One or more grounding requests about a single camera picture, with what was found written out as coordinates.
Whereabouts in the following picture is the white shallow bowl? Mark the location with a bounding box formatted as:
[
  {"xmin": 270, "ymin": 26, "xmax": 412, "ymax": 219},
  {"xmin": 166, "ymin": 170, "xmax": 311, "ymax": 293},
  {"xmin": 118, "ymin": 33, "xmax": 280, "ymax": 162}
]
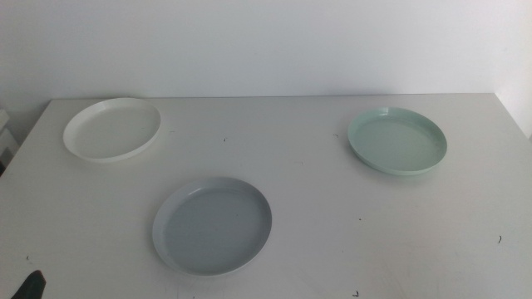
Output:
[{"xmin": 62, "ymin": 97, "xmax": 162, "ymax": 164}]

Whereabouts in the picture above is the grey shallow bowl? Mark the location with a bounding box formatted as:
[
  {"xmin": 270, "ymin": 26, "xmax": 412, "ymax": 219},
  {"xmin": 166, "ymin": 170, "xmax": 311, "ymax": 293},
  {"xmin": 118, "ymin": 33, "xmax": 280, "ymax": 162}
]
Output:
[{"xmin": 151, "ymin": 176, "xmax": 273, "ymax": 277}]

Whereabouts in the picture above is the pale green shallow bowl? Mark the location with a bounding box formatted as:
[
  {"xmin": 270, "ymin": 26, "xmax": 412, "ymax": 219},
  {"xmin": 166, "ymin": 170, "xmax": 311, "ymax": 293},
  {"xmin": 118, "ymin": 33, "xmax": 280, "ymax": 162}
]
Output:
[{"xmin": 347, "ymin": 106, "xmax": 448, "ymax": 176}]

